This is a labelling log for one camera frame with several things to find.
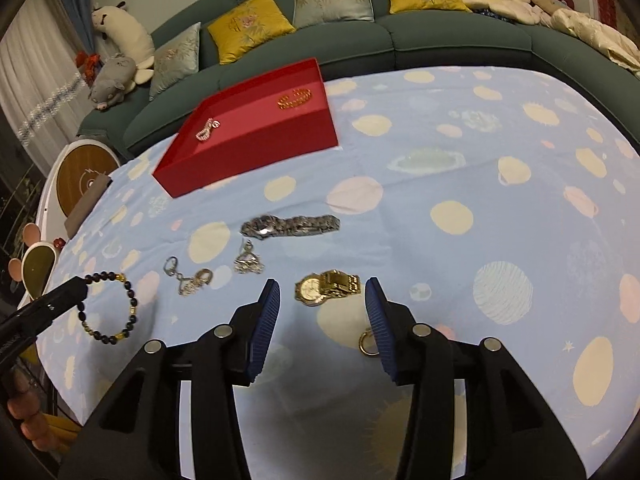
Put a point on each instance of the red jewelry box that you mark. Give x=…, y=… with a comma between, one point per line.
x=260, y=145

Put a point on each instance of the grey plush pig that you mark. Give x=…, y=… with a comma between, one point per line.
x=112, y=82

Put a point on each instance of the gold earrings pair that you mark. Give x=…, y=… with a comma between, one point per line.
x=187, y=282

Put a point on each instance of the brown cardboard piece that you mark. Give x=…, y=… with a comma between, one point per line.
x=87, y=205

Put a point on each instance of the light blue printed blanket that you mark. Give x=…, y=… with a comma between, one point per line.
x=450, y=170

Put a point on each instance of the blue patterned cloth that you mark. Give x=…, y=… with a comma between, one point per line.
x=495, y=15

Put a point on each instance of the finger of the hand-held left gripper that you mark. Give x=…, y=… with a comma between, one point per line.
x=60, y=302

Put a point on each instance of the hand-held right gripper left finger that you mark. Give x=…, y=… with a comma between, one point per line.
x=265, y=330

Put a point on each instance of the cream quilted blanket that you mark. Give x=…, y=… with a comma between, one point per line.
x=600, y=40

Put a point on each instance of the white long plush toy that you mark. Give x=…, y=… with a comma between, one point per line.
x=127, y=35

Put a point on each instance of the white curtain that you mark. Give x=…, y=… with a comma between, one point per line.
x=30, y=65

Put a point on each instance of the mouse-eared oval mirror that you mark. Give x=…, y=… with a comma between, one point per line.
x=39, y=267

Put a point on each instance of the red bow ornament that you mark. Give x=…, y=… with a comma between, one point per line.
x=89, y=67

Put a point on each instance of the beige plush pillow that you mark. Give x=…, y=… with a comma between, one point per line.
x=547, y=2

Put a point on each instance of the person's left hand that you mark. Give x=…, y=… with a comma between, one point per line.
x=30, y=420

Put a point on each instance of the blue curtain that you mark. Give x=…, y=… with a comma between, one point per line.
x=70, y=0

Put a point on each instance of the dark green sofa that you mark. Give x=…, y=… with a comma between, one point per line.
x=440, y=40

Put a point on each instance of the silver tinsel garland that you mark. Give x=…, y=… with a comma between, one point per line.
x=47, y=110

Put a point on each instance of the round wooden side table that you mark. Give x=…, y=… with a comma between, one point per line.
x=80, y=170

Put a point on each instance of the gold metal watch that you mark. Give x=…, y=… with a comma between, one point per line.
x=325, y=287

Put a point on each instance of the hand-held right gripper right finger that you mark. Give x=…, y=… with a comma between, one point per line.
x=377, y=330

